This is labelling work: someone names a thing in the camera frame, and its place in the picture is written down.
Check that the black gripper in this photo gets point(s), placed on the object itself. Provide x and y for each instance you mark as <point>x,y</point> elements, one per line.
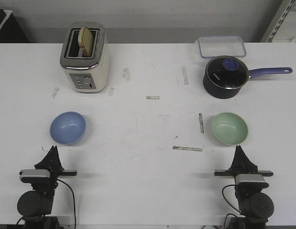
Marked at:
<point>48,188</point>
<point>247,166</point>

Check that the green bowl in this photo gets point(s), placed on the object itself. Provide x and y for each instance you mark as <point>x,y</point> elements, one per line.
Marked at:
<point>229,128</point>

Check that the blue bowl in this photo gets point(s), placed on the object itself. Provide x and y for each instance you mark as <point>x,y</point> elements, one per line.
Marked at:
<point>68,128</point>

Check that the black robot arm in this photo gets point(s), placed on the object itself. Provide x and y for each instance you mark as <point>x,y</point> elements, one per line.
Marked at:
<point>254,206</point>
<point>36,205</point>

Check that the dark blue saucepan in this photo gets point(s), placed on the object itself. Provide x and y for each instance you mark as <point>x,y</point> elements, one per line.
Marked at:
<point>221,93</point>

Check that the glass pot lid blue knob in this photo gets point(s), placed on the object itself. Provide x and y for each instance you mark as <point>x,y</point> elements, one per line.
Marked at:
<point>227,72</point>

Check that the cream and chrome toaster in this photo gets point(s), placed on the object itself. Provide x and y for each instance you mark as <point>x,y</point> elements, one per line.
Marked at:
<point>86,74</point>

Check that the clear plastic food container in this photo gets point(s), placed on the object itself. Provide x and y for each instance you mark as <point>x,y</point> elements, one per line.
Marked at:
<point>213,46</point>

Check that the toast slice in toaster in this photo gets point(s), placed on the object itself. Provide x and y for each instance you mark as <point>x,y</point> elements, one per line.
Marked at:
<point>86,41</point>

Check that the grey metal shelf upright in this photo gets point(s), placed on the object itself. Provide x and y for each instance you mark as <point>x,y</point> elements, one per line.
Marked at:
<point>282,27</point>

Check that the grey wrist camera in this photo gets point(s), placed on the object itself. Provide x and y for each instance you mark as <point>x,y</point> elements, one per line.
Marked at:
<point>34,176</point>
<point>251,181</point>

